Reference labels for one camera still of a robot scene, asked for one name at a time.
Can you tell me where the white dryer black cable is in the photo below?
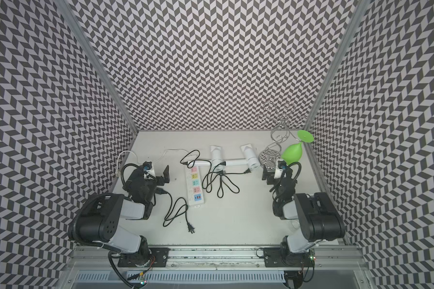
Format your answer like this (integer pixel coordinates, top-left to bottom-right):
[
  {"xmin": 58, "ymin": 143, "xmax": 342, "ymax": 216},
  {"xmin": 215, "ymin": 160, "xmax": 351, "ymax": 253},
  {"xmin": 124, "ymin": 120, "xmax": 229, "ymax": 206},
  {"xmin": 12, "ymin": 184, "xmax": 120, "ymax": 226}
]
[{"xmin": 180, "ymin": 149, "xmax": 250, "ymax": 199}]

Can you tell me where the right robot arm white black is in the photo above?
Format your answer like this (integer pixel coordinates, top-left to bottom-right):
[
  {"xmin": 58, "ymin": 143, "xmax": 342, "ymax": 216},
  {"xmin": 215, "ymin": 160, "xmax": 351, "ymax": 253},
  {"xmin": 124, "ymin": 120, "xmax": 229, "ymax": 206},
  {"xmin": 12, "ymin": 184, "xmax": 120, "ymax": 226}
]
[{"xmin": 262, "ymin": 171, "xmax": 346, "ymax": 268}]

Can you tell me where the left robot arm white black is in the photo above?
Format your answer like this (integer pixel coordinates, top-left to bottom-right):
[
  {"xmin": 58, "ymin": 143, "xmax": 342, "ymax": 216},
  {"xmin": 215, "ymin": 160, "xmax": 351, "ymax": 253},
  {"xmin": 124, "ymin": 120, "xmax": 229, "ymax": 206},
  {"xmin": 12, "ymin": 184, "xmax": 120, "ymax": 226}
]
[{"xmin": 68, "ymin": 162, "xmax": 170, "ymax": 268}]

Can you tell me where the white hair dryer right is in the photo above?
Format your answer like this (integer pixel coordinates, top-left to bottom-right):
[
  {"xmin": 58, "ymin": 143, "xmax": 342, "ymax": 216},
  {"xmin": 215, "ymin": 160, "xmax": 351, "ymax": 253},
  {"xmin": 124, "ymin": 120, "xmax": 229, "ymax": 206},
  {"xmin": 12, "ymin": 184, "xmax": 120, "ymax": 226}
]
[{"xmin": 224, "ymin": 144, "xmax": 260, "ymax": 171}]

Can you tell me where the green plastic wine glass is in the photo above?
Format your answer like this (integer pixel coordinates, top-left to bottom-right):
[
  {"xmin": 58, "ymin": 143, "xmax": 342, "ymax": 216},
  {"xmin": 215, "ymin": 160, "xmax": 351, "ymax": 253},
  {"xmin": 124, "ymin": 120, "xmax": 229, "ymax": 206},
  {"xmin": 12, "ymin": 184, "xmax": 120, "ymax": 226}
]
[{"xmin": 281, "ymin": 130, "xmax": 315, "ymax": 165}]

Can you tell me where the white power strip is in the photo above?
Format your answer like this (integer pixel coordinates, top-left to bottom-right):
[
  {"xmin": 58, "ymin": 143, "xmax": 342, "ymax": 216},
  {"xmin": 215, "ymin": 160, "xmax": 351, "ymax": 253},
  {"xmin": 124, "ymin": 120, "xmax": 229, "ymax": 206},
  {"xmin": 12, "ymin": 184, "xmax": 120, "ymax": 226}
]
[{"xmin": 184, "ymin": 166, "xmax": 204, "ymax": 207}]

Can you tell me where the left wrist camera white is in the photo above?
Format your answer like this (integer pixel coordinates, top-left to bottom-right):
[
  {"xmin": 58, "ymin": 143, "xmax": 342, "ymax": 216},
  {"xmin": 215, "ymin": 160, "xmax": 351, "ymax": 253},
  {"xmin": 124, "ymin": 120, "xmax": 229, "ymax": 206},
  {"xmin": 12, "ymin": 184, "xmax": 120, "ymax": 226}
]
[{"xmin": 142, "ymin": 161, "xmax": 156, "ymax": 179}]

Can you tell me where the white power strip cable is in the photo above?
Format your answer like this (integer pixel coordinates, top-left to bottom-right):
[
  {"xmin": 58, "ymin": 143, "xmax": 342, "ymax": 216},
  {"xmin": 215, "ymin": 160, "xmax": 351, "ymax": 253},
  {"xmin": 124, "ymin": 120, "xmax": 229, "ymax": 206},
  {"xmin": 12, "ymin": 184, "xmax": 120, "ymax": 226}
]
[{"xmin": 116, "ymin": 149, "xmax": 190, "ymax": 177}]

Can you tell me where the silver wire glass rack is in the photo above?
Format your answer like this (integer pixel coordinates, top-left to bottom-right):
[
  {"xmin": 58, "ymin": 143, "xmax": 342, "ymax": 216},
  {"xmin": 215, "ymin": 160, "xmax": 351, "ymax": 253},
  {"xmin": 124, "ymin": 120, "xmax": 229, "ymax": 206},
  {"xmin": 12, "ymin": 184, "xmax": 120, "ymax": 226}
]
[{"xmin": 259, "ymin": 111, "xmax": 300, "ymax": 171}]

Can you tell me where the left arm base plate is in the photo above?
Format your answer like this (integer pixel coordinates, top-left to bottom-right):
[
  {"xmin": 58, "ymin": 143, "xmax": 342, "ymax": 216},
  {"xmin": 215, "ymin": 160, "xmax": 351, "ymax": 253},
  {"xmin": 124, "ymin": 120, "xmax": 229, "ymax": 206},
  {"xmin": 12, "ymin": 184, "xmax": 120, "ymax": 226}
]
[{"xmin": 117, "ymin": 247, "xmax": 170, "ymax": 269}]

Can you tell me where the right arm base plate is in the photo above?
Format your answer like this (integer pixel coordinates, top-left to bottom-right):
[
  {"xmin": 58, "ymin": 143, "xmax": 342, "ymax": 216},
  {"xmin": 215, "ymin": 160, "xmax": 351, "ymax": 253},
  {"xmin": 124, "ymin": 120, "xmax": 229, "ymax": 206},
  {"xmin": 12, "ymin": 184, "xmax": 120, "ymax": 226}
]
[{"xmin": 262, "ymin": 247, "xmax": 314, "ymax": 269}]

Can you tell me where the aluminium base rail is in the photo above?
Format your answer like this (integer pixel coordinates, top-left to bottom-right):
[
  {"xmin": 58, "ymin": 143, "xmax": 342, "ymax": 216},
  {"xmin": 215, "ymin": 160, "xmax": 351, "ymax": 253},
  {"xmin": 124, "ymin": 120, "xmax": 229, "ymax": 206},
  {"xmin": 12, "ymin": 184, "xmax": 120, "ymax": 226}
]
[{"xmin": 59, "ymin": 244, "xmax": 375, "ymax": 289}]

